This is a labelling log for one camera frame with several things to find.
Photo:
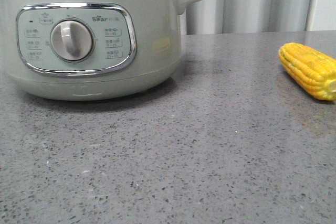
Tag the yellow corn cob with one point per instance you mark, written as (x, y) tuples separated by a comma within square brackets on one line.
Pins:
[(313, 70)]

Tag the pale green electric pot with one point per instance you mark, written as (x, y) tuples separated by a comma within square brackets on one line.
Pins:
[(82, 50)]

